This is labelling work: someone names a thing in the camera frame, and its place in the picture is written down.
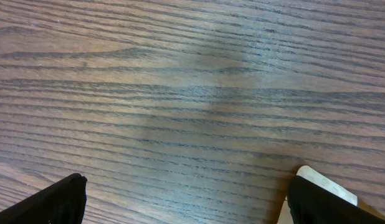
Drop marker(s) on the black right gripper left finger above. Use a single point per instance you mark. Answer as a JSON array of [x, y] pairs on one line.
[[61, 203]]

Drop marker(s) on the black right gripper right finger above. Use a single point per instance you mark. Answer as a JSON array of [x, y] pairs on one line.
[[311, 204]]

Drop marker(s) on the brown Pantree snack packet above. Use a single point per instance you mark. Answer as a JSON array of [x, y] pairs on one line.
[[320, 180]]

